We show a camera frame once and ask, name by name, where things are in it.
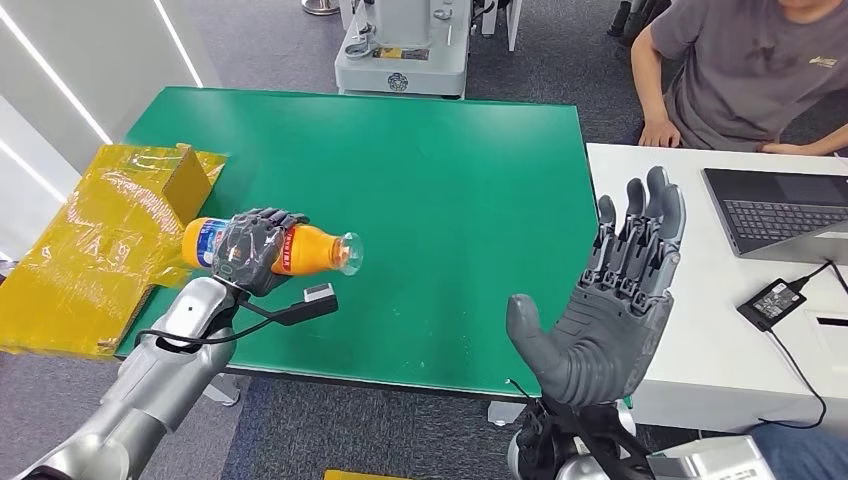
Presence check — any yellow flat object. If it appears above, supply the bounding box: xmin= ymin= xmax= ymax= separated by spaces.
xmin=323 ymin=469 xmax=409 ymax=480

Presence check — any black chair base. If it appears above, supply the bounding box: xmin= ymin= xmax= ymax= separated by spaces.
xmin=608 ymin=0 xmax=670 ymax=48

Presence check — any black laptop charging cable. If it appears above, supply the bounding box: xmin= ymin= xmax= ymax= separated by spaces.
xmin=790 ymin=260 xmax=848 ymax=295

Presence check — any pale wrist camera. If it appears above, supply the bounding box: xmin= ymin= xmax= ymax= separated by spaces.
xmin=301 ymin=282 xmax=339 ymax=316
xmin=647 ymin=435 xmax=778 ymax=480

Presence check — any yellow tape-wrapped cardboard box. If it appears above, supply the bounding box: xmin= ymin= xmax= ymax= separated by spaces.
xmin=0 ymin=142 xmax=230 ymax=361

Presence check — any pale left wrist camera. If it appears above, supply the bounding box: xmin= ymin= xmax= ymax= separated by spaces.
xmin=301 ymin=282 xmax=339 ymax=316

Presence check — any person's right hand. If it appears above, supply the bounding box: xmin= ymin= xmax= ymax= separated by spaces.
xmin=637 ymin=117 xmax=682 ymax=149

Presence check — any black mains cable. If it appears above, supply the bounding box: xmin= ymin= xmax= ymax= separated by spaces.
xmin=757 ymin=328 xmax=829 ymax=432

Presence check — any person in blue trousers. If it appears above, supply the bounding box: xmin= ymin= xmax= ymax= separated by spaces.
xmin=748 ymin=423 xmax=848 ymax=480

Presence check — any black power adapter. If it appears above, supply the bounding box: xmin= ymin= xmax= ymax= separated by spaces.
xmin=736 ymin=278 xmax=808 ymax=333

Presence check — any black left camera bracket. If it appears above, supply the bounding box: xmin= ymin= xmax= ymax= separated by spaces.
xmin=235 ymin=291 xmax=313 ymax=327

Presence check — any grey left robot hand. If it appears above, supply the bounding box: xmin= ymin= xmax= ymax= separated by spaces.
xmin=211 ymin=207 xmax=311 ymax=298

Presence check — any white machine base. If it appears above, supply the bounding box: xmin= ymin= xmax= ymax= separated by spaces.
xmin=333 ymin=0 xmax=525 ymax=101

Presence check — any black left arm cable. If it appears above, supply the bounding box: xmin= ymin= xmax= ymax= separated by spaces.
xmin=134 ymin=311 xmax=280 ymax=350

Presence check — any dark grey laptop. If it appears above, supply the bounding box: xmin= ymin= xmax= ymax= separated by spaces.
xmin=702 ymin=167 xmax=848 ymax=266

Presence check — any white table foot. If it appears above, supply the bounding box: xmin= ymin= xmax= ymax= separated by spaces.
xmin=486 ymin=399 xmax=526 ymax=427
xmin=201 ymin=372 xmax=241 ymax=407

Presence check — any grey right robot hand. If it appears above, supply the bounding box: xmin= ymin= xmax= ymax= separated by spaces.
xmin=505 ymin=165 xmax=687 ymax=409

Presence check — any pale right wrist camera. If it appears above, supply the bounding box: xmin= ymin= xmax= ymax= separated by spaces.
xmin=647 ymin=435 xmax=778 ymax=480

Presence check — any orange plastic bottle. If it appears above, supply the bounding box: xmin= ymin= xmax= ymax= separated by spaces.
xmin=182 ymin=217 xmax=364 ymax=278

